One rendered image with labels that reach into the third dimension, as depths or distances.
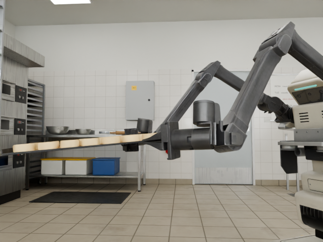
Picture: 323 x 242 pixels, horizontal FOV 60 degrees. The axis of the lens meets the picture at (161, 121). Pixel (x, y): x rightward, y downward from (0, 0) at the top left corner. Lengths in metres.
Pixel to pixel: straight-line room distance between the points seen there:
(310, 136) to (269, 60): 0.60
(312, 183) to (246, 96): 0.76
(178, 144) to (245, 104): 0.22
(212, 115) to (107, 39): 4.95
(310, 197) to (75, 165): 3.88
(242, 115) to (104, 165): 3.96
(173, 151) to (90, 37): 5.04
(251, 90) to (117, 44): 4.78
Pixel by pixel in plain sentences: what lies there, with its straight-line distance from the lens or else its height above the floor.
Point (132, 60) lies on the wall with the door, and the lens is 5.37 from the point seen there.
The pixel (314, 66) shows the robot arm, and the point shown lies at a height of 1.07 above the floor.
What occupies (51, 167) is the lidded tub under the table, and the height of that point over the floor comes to 0.35.
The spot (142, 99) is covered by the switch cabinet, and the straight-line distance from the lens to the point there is 4.98.
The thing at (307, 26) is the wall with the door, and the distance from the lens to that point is 5.93.
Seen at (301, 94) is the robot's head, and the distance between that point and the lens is 1.46.
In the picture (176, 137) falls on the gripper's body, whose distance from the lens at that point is 0.73.
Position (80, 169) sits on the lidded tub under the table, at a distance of 4.76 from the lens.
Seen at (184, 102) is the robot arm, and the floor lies 0.99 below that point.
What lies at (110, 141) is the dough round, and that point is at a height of 0.81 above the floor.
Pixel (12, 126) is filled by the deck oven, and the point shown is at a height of 0.97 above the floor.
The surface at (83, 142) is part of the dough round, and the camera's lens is 0.80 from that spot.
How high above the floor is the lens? 0.82
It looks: 4 degrees up
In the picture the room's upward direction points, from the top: straight up
